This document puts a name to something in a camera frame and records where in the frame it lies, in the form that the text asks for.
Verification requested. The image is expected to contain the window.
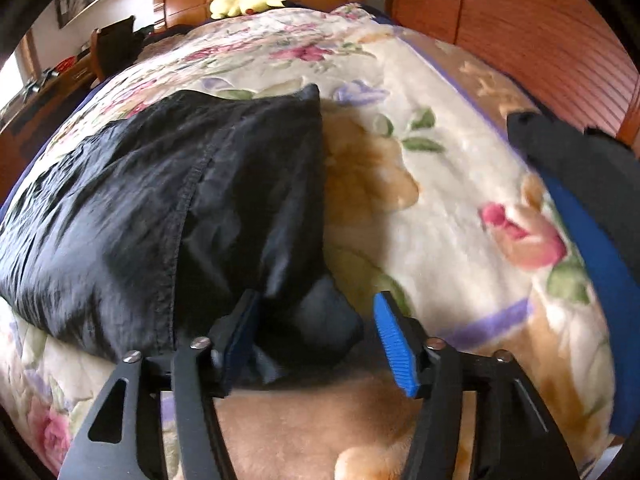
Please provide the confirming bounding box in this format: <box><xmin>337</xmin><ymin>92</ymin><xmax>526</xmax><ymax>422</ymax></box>
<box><xmin>0</xmin><ymin>35</ymin><xmax>37</xmax><ymax>98</ymax></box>

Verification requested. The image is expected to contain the dark cloth pile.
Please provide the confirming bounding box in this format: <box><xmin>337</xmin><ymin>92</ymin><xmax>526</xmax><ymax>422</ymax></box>
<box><xmin>135</xmin><ymin>25</ymin><xmax>188</xmax><ymax>49</ymax></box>

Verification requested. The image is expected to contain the wooden chair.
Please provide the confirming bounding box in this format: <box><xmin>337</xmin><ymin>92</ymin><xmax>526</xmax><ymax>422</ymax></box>
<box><xmin>89</xmin><ymin>16</ymin><xmax>138</xmax><ymax>83</ymax></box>

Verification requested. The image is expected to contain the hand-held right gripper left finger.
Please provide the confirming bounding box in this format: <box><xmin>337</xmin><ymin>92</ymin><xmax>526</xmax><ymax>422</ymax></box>
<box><xmin>57</xmin><ymin>289</ymin><xmax>263</xmax><ymax>480</ymax></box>

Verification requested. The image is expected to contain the floral blanket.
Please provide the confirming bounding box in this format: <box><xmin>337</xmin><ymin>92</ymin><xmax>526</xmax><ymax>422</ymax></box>
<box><xmin>0</xmin><ymin>2</ymin><xmax>626</xmax><ymax>480</ymax></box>

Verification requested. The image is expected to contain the black jacket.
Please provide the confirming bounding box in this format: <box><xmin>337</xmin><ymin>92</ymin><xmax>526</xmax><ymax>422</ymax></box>
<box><xmin>0</xmin><ymin>83</ymin><xmax>365</xmax><ymax>391</ymax></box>

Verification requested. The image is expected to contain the wooden dresser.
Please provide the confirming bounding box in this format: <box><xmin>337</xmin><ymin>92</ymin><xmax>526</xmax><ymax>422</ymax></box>
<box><xmin>0</xmin><ymin>62</ymin><xmax>98</xmax><ymax>201</ymax></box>

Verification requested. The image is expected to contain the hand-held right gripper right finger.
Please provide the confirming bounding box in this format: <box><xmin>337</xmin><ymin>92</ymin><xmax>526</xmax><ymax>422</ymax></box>
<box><xmin>373</xmin><ymin>291</ymin><xmax>581</xmax><ymax>480</ymax></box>

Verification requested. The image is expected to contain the yellow plush toy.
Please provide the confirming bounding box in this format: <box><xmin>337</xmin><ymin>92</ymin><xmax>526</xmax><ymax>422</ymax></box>
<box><xmin>209</xmin><ymin>0</ymin><xmax>286</xmax><ymax>21</ymax></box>

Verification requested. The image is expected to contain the black and blue cloth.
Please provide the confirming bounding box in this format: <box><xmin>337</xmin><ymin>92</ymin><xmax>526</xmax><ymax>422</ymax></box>
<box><xmin>506</xmin><ymin>111</ymin><xmax>640</xmax><ymax>438</ymax></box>

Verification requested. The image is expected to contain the wooden wardrobe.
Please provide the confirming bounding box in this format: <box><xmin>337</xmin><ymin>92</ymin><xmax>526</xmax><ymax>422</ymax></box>
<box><xmin>382</xmin><ymin>0</ymin><xmax>640</xmax><ymax>156</ymax></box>

